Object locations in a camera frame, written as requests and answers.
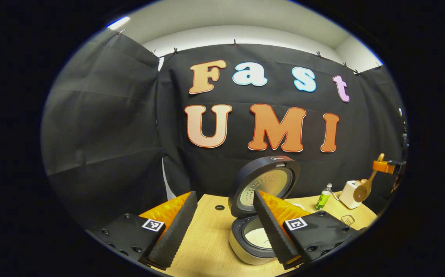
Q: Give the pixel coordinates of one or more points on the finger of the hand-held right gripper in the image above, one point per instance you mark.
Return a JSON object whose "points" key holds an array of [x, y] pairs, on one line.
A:
{"points": [[382, 167]]}

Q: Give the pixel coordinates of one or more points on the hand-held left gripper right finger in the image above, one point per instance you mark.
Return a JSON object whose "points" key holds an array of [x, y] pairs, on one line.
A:
{"points": [[274, 234]]}

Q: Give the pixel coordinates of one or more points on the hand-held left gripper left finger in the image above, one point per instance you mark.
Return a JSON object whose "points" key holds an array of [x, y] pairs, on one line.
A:
{"points": [[176, 234]]}

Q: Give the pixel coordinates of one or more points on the wooden spoon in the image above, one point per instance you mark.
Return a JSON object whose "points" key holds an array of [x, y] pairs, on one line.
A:
{"points": [[361, 192]]}

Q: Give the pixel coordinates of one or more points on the dark grey rice cooker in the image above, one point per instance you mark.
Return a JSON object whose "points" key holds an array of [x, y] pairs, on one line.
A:
{"points": [[245, 181]]}

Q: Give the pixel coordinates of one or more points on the white toaster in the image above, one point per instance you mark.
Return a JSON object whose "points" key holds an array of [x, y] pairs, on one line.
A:
{"points": [[346, 196]]}

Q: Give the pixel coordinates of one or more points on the green label plastic bottle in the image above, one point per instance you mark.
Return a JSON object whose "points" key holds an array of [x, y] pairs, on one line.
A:
{"points": [[323, 199]]}

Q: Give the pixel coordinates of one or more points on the black backdrop cloth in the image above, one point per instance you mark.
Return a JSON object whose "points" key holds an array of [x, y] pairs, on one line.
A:
{"points": [[103, 127]]}

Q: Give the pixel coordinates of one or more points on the row of black cloth clips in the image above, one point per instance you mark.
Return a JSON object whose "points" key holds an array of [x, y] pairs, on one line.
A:
{"points": [[235, 41]]}

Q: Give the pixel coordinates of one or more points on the ceiling light panel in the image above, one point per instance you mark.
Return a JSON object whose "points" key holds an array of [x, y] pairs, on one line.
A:
{"points": [[117, 23]]}

